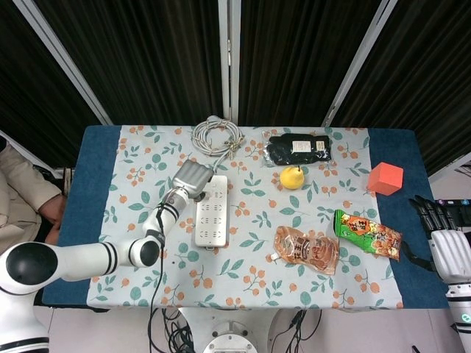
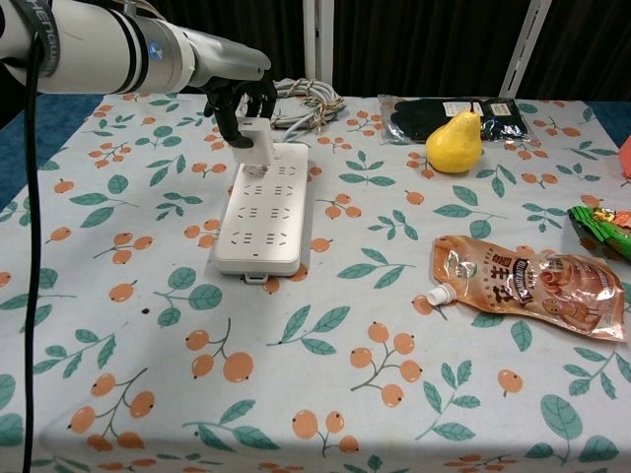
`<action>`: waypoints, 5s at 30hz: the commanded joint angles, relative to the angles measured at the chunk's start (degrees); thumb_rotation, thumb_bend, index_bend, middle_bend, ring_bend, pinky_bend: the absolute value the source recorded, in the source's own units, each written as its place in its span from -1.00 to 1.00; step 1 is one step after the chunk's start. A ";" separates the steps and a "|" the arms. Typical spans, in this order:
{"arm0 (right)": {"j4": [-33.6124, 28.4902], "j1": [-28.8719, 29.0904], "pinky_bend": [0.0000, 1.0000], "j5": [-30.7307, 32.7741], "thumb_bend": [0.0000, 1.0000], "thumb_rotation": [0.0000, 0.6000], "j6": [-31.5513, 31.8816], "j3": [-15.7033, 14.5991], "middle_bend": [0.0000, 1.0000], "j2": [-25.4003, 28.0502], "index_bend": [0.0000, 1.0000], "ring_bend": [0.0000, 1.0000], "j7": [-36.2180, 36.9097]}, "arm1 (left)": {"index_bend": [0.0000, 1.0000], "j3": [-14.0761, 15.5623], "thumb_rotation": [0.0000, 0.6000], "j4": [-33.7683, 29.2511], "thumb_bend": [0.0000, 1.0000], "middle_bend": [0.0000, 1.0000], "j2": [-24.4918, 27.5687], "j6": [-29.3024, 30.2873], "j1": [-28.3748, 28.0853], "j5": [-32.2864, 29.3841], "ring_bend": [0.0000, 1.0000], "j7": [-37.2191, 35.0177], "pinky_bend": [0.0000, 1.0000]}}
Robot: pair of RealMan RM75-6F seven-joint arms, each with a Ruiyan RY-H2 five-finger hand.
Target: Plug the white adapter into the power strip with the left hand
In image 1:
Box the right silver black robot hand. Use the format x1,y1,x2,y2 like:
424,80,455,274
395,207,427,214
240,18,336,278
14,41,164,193
399,194,471,286

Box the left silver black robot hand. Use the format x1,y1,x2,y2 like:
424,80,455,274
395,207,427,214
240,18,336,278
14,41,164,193
171,159,215,202

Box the white power strip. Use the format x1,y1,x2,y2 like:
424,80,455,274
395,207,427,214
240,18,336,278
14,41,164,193
194,174,230,252

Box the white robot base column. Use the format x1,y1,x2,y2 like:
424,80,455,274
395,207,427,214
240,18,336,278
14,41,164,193
176,307,281,353

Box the dark monitor screen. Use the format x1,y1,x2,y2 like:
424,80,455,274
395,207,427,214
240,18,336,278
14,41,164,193
436,198,471,231

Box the green snack bag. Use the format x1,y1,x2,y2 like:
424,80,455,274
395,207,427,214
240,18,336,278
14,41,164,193
333,209,403,263

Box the yellow pear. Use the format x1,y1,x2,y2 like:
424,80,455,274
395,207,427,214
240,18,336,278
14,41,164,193
280,165,306,190

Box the orange-red cube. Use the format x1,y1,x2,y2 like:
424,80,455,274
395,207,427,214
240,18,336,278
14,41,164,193
368,161,405,196

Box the black gloves in plastic bag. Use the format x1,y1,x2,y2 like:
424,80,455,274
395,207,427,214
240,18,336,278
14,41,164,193
261,128,334,168

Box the dark blue table cover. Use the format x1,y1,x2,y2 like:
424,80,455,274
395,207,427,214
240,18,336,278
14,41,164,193
40,124,452,310

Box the floral patterned tablecloth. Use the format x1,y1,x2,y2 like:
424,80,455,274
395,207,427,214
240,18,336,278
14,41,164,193
86,124,405,310

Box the black pleated curtain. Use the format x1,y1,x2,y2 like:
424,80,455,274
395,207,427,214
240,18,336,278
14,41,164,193
0,0,471,177

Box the brown peanut sauce pouch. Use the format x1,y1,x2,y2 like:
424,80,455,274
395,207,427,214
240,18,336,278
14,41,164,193
272,225,340,276

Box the person in beige jacket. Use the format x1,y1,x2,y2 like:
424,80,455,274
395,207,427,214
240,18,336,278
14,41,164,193
0,141,68,246

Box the coiled grey power cable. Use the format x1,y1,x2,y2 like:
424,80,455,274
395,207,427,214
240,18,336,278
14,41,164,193
191,115,246,176

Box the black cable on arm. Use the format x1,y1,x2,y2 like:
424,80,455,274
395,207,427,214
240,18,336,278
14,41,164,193
146,204,167,353

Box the white metal frame post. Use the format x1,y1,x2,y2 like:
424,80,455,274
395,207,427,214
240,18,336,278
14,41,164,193
217,0,242,122
16,0,113,126
322,0,399,128

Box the black cable bundle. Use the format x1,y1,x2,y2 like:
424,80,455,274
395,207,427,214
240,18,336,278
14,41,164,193
146,307,196,353
264,308,323,353

